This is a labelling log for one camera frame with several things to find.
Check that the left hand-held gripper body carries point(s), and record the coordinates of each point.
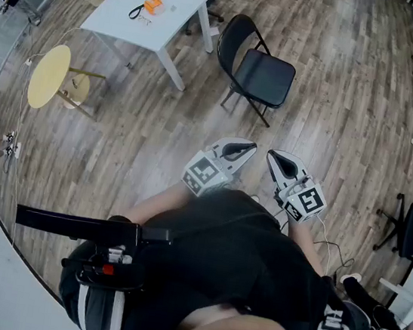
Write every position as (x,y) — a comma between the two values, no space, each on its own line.
(205,171)

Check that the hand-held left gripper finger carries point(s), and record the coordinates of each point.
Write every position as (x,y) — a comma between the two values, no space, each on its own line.
(243,162)
(240,141)

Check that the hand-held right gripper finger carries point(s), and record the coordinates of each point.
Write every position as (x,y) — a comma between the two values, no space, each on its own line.
(294,162)
(275,172)

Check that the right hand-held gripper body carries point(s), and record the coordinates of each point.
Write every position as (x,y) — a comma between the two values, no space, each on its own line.
(306,201)

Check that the black folding chair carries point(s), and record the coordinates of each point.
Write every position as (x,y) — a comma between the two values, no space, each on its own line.
(262,77)

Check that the person's left forearm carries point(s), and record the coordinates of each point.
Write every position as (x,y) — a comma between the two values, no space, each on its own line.
(159,203)

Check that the person's right forearm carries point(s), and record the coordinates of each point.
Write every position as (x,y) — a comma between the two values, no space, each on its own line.
(305,247)

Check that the person's torso in black shirt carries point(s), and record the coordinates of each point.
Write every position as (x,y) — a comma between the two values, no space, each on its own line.
(236,248)

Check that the white paper sheet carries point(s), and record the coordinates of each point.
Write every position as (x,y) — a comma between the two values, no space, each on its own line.
(214,32)

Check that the small grey object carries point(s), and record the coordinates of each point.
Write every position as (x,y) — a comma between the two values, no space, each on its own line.
(173,8)

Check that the eyeglasses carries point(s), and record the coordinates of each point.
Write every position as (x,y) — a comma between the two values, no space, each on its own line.
(144,20)

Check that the white square table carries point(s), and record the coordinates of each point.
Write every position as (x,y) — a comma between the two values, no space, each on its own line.
(134,28)

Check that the orange device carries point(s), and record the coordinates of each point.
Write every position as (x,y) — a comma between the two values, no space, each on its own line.
(153,4)

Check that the round yellow side table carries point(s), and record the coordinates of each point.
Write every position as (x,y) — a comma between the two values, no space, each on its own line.
(49,75)

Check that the white power strip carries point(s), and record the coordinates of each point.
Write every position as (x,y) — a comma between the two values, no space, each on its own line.
(17,149)

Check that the small white power adapter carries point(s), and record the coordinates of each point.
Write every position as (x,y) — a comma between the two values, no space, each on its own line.
(28,62)

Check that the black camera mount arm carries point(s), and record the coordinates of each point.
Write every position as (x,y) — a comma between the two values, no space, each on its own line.
(79,226)

